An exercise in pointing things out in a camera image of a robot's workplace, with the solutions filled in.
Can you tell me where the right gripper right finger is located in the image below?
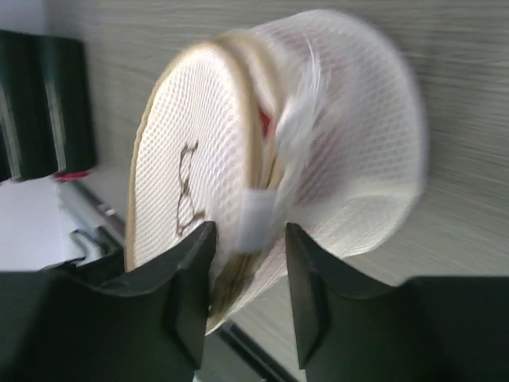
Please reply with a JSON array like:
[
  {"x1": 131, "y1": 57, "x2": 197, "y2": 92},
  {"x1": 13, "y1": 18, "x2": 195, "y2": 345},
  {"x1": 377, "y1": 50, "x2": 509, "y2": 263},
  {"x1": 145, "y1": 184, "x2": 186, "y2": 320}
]
[{"x1": 286, "y1": 224, "x2": 508, "y2": 381}]

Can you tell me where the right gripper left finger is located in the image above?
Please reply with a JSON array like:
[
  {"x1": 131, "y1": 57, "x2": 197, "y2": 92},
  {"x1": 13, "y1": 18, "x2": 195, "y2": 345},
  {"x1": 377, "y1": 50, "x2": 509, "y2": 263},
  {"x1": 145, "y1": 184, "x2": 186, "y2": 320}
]
[{"x1": 1, "y1": 222, "x2": 216, "y2": 381}]

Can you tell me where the white mesh laundry bag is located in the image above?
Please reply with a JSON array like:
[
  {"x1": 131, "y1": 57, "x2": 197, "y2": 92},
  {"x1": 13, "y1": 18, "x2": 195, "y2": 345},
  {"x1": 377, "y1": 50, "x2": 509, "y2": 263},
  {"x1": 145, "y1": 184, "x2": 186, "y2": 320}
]
[{"x1": 125, "y1": 10, "x2": 428, "y2": 332}]

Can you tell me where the red lace bra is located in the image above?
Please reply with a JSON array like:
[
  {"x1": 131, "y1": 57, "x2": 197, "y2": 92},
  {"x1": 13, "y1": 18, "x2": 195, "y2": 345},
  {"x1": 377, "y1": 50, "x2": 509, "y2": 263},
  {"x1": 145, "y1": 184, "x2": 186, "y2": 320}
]
[{"x1": 258, "y1": 102, "x2": 278, "y2": 141}]

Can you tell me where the black and pink box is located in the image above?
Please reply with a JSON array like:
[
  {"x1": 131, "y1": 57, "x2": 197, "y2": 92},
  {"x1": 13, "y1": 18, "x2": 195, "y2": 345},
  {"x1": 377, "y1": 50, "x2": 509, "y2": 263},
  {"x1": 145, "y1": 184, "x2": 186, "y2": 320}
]
[{"x1": 1, "y1": 30, "x2": 98, "y2": 181}]

